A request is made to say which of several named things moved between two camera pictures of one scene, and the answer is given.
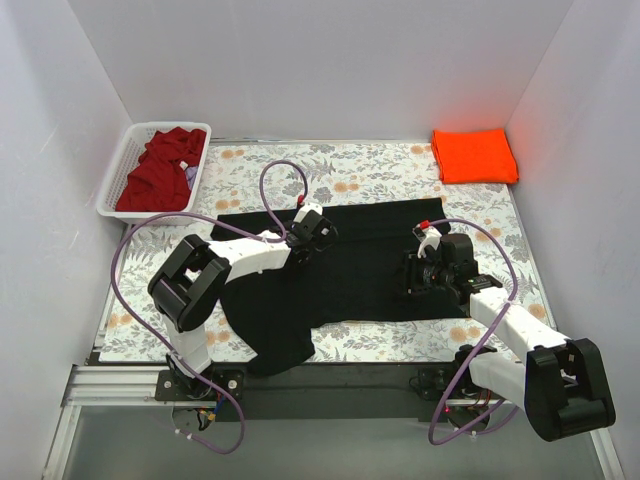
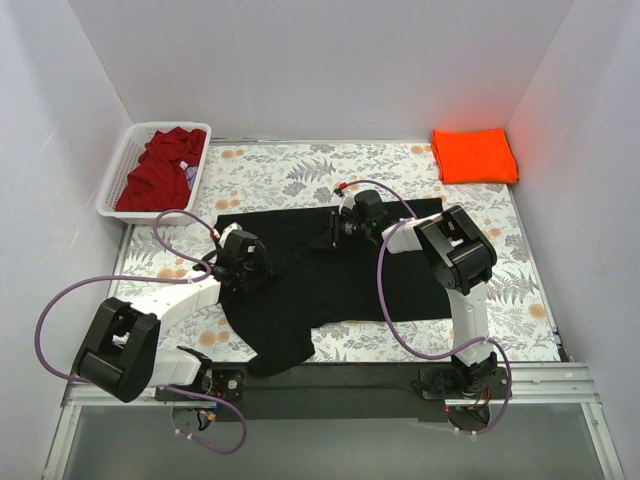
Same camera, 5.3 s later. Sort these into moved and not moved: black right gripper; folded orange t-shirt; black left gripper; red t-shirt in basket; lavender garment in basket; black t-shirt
Moved: black right gripper; black left gripper
Not moved: folded orange t-shirt; black t-shirt; lavender garment in basket; red t-shirt in basket
